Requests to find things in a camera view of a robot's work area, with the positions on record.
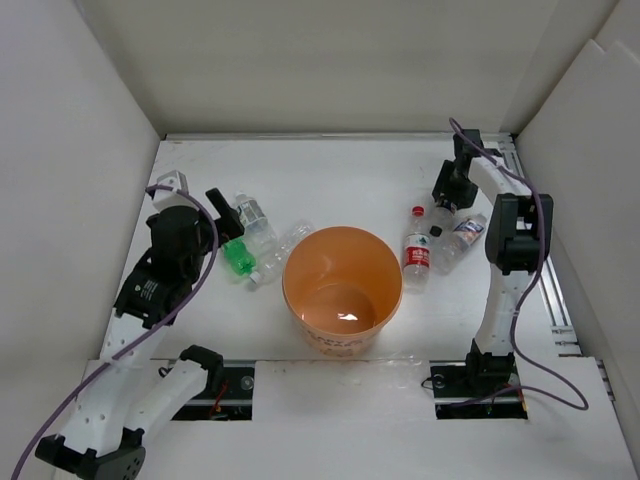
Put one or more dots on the clear bottle blue yellow label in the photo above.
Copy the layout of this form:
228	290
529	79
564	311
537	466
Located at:
259	234

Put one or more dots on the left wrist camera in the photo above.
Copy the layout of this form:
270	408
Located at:
166	195

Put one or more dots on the green plastic soda bottle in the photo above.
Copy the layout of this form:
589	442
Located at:
238	257

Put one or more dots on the clear bottle black cap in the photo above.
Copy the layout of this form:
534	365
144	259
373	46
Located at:
441	220

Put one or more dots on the clear bottle blue orange label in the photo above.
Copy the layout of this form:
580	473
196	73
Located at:
457	243

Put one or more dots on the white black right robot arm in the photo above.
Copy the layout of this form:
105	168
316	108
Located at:
516	245

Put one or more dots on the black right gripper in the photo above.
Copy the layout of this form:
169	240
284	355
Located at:
466	197

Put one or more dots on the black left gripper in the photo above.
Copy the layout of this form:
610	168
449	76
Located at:
228	226

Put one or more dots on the clear bottle red label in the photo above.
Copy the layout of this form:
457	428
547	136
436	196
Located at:
416	253

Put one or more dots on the orange plastic bin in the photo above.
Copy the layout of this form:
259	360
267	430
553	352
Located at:
342	285

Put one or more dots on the side aluminium rail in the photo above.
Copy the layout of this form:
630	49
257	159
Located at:
565	339

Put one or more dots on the clear crushed unlabelled bottle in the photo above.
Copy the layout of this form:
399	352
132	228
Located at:
270	266

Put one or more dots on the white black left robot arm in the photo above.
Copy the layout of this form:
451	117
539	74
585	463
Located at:
107	434

